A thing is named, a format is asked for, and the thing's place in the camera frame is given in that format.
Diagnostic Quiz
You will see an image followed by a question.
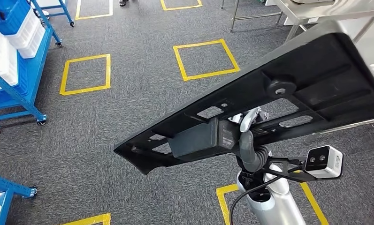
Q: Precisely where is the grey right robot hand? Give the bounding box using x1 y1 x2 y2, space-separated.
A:
229 106 270 173

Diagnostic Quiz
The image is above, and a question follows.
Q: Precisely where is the white display plinth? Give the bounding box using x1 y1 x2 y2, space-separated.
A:
338 17 374 135

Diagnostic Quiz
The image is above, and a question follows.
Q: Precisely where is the blue plastic bin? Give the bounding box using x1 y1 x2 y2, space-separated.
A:
0 0 31 36

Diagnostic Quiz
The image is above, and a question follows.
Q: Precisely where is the stainless steel workbench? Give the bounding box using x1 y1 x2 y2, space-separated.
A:
273 0 374 43

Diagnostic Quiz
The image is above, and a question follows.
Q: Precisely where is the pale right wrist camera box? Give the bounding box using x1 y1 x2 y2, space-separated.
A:
304 145 344 180

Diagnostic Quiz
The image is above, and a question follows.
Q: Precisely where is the black plastic plate part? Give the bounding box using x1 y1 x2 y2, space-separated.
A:
114 20 374 175

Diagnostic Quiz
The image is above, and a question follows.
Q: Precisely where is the blue metal rack with casters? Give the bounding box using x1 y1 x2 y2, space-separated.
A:
36 0 75 28
0 0 64 137

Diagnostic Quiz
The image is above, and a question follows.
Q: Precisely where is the large white plastic bin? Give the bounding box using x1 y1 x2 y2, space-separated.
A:
0 21 20 93

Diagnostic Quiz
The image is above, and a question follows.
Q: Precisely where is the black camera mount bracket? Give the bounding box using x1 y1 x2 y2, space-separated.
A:
263 157 309 183

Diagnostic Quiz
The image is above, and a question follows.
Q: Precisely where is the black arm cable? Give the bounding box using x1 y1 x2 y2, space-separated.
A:
229 169 302 225

